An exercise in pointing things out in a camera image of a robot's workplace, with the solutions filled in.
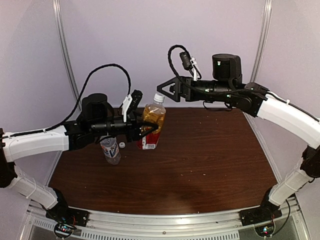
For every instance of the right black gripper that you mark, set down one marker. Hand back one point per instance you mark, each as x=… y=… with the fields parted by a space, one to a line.
x=177 y=88

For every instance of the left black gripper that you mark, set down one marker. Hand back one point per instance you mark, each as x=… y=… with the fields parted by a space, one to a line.
x=133 y=126

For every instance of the white tea bottle cap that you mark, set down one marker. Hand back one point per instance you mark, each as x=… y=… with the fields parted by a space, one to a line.
x=158 y=98

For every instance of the white water bottle cap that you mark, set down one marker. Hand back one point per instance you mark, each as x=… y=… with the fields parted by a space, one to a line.
x=122 y=145

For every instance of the amber tea bottle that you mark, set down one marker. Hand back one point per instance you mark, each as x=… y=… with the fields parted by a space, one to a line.
x=153 y=113

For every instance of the clear water bottle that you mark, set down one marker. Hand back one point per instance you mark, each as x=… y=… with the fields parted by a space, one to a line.
x=111 y=150

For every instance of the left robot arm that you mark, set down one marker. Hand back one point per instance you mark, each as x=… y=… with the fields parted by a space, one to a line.
x=97 y=119

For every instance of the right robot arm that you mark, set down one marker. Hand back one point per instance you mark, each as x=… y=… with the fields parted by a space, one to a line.
x=257 y=101

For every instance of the left circuit board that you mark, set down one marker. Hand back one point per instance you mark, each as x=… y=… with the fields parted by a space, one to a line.
x=62 y=230

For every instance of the circuit board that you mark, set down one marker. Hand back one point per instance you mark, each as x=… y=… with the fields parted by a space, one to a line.
x=62 y=230
x=264 y=230

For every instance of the right circuit board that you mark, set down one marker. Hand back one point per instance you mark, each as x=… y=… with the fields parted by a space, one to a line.
x=264 y=230

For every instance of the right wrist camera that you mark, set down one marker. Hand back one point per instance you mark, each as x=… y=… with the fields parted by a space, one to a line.
x=189 y=63

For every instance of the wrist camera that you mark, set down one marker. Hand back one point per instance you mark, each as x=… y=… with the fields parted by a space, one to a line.
x=130 y=103
x=189 y=63

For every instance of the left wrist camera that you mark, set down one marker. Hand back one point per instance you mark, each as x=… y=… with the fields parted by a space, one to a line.
x=130 y=103

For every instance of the right aluminium frame post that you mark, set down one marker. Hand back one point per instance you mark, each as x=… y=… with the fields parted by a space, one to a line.
x=264 y=31

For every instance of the aluminium frame post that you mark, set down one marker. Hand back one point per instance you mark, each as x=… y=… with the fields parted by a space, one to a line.
x=264 y=31
x=64 y=48

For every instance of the front aluminium rail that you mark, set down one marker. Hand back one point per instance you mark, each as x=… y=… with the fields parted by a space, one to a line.
x=223 y=225

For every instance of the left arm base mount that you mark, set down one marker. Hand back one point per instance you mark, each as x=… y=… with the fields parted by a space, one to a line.
x=67 y=215

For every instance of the left aluminium frame post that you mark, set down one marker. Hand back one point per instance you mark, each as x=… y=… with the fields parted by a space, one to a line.
x=64 y=48

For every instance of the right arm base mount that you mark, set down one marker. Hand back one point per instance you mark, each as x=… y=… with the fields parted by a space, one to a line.
x=266 y=211

